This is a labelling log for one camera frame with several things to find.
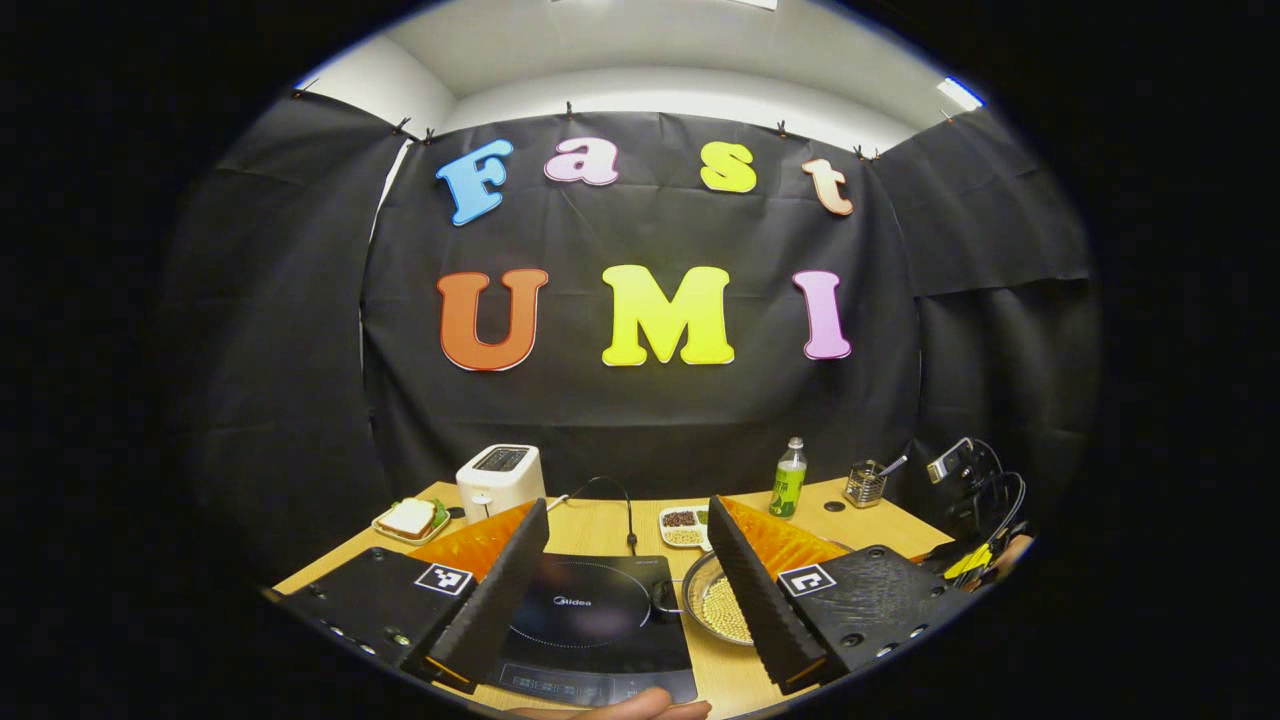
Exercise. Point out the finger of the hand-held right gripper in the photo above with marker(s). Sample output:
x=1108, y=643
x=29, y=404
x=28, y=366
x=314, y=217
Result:
x=967, y=562

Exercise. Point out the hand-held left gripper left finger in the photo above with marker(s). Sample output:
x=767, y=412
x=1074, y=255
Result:
x=495, y=600

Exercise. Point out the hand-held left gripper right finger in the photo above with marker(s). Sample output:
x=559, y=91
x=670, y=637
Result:
x=760, y=610

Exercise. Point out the black induction cooktop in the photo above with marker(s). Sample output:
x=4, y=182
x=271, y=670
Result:
x=600, y=625

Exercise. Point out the pile of soybeans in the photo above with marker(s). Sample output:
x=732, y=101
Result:
x=730, y=610

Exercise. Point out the metal mesh utensil cup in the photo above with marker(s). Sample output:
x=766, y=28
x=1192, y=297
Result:
x=864, y=485

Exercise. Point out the white divided dish of beans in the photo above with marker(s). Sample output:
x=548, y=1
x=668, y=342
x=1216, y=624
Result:
x=683, y=527

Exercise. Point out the white toaster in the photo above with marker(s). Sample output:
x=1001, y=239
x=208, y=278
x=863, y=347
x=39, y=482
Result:
x=497, y=485

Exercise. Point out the white sandwich plate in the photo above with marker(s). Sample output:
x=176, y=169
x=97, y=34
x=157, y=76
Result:
x=400, y=535

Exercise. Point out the toast sandwich with lettuce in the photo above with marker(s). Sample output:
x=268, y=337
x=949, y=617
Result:
x=408, y=517

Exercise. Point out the green drink bottle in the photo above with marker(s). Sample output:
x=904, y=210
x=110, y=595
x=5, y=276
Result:
x=788, y=485

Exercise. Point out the black backdrop cloth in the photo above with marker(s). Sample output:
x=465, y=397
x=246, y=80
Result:
x=640, y=420

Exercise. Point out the small ceiling light panel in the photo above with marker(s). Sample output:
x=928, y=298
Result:
x=961, y=93

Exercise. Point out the large ceiling light panel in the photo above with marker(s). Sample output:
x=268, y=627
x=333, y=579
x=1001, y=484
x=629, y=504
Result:
x=755, y=3

